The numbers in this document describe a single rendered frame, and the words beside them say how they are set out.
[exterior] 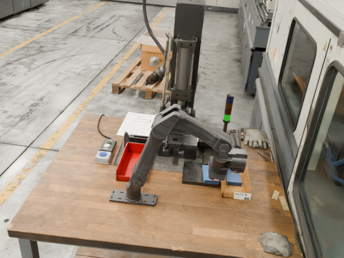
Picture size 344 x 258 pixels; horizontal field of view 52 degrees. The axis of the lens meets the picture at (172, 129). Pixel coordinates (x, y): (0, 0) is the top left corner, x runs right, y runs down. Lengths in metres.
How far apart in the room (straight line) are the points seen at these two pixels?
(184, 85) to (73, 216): 0.75
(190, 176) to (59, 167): 0.63
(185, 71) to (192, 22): 0.22
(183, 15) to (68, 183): 0.91
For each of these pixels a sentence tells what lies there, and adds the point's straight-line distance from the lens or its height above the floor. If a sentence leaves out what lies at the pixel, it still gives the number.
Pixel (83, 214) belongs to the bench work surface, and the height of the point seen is 0.90.
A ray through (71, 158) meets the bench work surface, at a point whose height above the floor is 0.90.
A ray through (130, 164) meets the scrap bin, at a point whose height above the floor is 0.91.
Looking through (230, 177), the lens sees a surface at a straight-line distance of 1.73.
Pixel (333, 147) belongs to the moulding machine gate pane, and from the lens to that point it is 1.36.
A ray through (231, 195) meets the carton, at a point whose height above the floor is 0.92.
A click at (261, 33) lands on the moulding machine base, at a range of 4.70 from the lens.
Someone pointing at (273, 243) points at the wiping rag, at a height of 0.92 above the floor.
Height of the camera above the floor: 1.91
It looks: 29 degrees down
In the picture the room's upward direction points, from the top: 5 degrees clockwise
